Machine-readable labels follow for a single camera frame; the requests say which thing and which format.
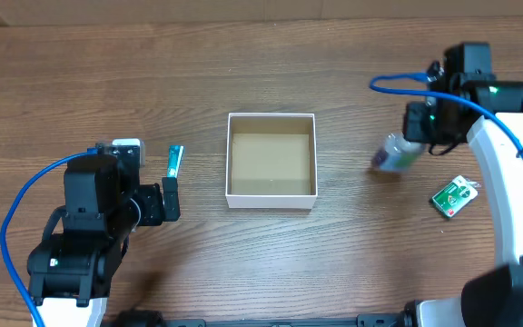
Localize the clear purple liquid bottle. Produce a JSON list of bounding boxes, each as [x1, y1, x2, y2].
[[371, 133, 426, 173]]

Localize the teal white small tube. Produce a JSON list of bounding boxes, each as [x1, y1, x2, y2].
[[166, 145, 184, 178]]

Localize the green white small packet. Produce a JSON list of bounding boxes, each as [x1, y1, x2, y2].
[[429, 175, 480, 220]]

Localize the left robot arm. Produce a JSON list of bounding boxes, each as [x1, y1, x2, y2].
[[27, 154, 181, 326]]

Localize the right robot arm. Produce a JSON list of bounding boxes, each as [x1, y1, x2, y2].
[[403, 43, 523, 326]]

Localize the white cardboard box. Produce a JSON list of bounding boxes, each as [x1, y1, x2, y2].
[[225, 113, 318, 210]]

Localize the left blue cable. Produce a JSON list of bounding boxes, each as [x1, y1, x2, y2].
[[0, 148, 99, 327]]

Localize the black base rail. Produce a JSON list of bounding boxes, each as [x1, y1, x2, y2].
[[101, 310, 418, 327]]

